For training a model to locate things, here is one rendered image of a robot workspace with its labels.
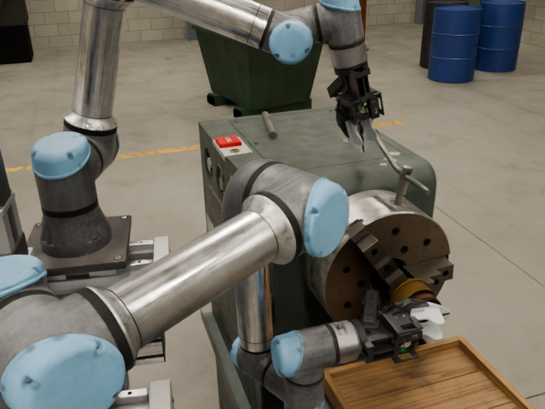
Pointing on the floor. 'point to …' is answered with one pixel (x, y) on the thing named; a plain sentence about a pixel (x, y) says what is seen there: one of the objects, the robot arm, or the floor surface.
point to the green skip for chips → (255, 76)
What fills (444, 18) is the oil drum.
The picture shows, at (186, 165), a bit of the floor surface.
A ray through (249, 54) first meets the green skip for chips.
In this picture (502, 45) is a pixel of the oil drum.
